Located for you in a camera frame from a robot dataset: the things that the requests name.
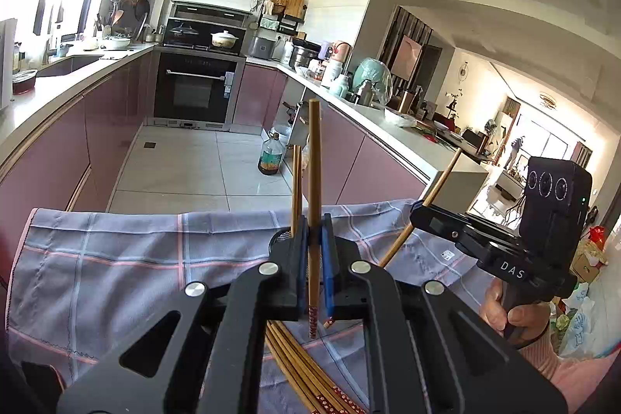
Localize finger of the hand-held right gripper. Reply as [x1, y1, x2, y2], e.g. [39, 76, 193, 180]
[410, 201, 486, 246]

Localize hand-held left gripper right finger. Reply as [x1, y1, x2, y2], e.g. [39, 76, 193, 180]
[321, 214, 568, 414]

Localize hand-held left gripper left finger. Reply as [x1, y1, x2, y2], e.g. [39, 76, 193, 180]
[57, 215, 311, 414]

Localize black mesh utensil holder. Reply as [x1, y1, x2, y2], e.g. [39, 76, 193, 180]
[268, 230, 295, 251]

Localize brown patterned-tip chopstick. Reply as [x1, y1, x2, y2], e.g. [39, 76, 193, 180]
[309, 100, 321, 340]
[291, 145, 303, 237]
[324, 149, 463, 329]

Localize bunch of wooden chopsticks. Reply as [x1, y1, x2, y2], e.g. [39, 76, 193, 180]
[264, 319, 367, 414]

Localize person's right forearm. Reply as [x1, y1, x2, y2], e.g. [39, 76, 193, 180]
[521, 324, 617, 414]

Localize person's right hand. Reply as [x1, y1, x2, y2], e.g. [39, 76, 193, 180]
[479, 278, 552, 350]

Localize cardboard box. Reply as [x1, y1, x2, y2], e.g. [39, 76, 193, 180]
[572, 244, 603, 282]

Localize cooking oil bottle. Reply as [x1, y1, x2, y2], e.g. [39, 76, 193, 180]
[258, 132, 283, 175]

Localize white plastic bag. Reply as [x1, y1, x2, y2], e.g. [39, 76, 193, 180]
[385, 108, 418, 128]

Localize plastic-wrapped green fan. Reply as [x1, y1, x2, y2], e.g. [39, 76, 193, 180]
[352, 57, 393, 105]

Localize grey plaid cloth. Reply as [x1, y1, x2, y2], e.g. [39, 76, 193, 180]
[7, 198, 491, 414]

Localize steel stock pot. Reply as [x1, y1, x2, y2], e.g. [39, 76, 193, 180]
[290, 45, 321, 71]

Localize black built-in oven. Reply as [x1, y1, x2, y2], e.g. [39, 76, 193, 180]
[153, 50, 242, 126]

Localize silver rice cooker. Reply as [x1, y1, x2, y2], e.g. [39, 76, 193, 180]
[248, 36, 276, 59]

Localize white casserole pot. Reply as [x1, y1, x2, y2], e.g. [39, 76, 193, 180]
[210, 30, 239, 49]

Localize black pot with glass lid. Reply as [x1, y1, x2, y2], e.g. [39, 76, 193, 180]
[167, 22, 199, 47]

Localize black range hood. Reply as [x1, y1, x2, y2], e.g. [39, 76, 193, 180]
[170, 1, 250, 29]

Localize pink base cabinets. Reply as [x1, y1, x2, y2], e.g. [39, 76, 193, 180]
[0, 50, 432, 245]

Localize white bowl with food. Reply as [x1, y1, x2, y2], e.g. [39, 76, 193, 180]
[99, 35, 132, 51]

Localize kitchen sink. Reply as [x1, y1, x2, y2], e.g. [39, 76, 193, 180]
[36, 54, 105, 78]

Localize dark red bowl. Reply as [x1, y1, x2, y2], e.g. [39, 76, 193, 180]
[12, 69, 38, 95]

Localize black wall rack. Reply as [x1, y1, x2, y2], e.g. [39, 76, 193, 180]
[256, 0, 307, 39]

